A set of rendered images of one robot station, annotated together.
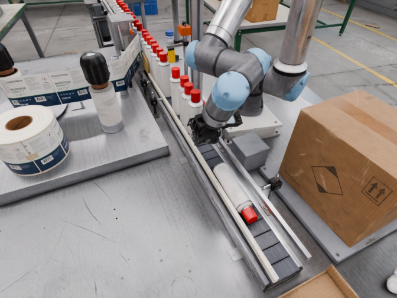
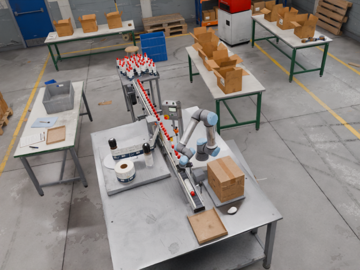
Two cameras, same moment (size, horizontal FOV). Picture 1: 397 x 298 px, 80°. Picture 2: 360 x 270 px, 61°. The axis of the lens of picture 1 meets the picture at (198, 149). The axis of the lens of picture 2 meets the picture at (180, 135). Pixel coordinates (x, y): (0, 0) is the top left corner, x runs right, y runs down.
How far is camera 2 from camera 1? 236 cm
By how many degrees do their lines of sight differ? 11
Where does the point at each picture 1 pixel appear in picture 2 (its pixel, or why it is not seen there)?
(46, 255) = (135, 204)
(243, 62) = (187, 152)
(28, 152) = (127, 175)
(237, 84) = (184, 158)
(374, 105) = (229, 160)
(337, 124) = (214, 167)
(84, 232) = (144, 199)
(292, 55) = (209, 143)
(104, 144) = (147, 172)
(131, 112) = (156, 159)
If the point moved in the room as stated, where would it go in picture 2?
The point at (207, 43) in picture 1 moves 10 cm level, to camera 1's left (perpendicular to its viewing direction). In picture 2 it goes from (179, 145) to (169, 145)
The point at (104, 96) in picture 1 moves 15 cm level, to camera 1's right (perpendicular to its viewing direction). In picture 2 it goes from (149, 156) to (163, 156)
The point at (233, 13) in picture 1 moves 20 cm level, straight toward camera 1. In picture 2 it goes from (186, 137) to (181, 151)
